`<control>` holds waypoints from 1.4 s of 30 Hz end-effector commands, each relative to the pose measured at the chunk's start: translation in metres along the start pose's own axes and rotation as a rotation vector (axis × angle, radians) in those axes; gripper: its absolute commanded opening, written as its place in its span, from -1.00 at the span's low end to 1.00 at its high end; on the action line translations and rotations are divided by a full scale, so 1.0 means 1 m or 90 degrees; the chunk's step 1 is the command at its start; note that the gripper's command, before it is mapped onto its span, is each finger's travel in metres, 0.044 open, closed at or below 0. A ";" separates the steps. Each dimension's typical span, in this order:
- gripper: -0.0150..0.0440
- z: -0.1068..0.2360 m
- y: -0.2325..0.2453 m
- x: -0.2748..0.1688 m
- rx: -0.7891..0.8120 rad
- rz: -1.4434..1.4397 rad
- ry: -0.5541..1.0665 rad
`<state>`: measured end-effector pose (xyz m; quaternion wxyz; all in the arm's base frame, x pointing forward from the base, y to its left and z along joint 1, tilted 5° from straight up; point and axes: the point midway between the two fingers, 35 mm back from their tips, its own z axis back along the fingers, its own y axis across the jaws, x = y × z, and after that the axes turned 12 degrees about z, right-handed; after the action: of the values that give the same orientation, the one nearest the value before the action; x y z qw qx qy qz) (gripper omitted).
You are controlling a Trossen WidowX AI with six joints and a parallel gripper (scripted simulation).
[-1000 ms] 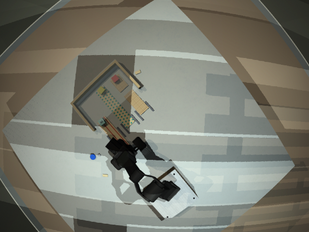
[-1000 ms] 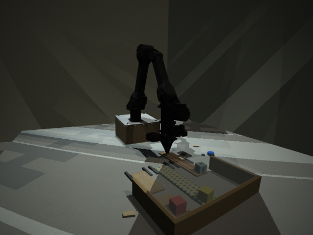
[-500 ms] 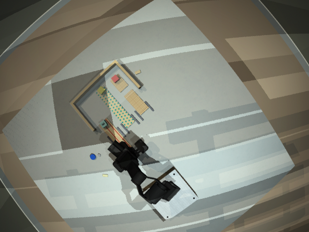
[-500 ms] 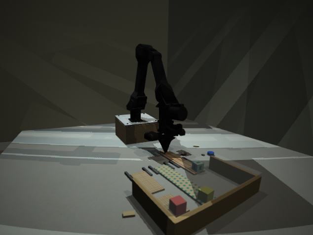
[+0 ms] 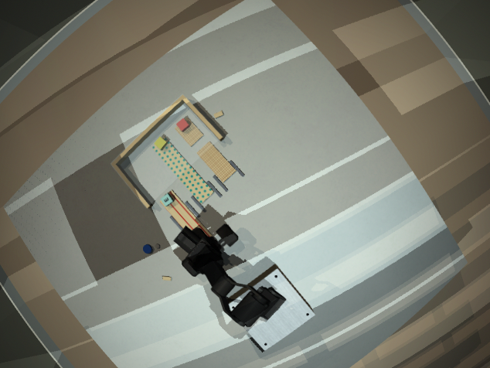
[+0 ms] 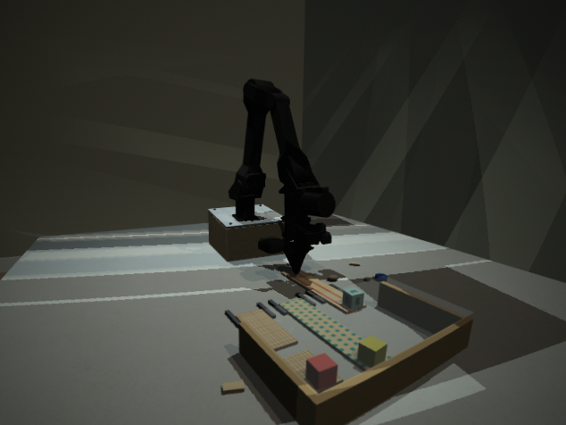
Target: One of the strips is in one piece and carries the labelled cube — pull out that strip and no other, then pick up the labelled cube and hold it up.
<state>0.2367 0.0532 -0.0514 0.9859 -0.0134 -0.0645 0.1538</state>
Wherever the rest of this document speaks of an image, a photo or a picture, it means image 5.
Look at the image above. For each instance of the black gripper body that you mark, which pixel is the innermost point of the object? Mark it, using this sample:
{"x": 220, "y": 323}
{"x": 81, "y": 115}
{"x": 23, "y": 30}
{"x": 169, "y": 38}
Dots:
{"x": 227, "y": 235}

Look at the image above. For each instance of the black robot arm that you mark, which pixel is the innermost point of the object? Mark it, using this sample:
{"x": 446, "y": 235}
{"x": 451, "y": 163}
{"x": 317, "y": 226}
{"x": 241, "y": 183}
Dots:
{"x": 205, "y": 259}

